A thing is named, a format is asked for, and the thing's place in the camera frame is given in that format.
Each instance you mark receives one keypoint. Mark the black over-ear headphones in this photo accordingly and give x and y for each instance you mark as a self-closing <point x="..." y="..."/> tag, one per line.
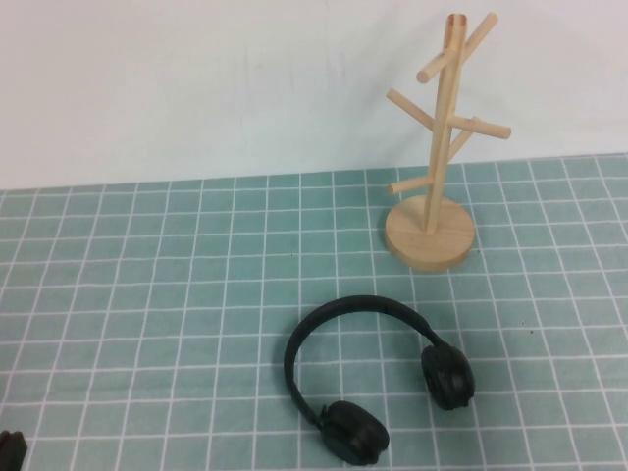
<point x="449" y="373"/>

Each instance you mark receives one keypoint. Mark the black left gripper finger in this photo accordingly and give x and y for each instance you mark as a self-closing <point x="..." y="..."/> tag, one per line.
<point x="17" y="451"/>
<point x="3" y="438"/>

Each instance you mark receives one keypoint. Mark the green white-checked tablecloth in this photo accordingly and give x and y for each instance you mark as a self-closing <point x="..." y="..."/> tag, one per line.
<point x="196" y="294"/>

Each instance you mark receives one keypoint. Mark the wooden tree-shaped headphone stand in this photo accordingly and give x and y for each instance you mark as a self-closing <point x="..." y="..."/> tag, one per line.
<point x="429" y="240"/>

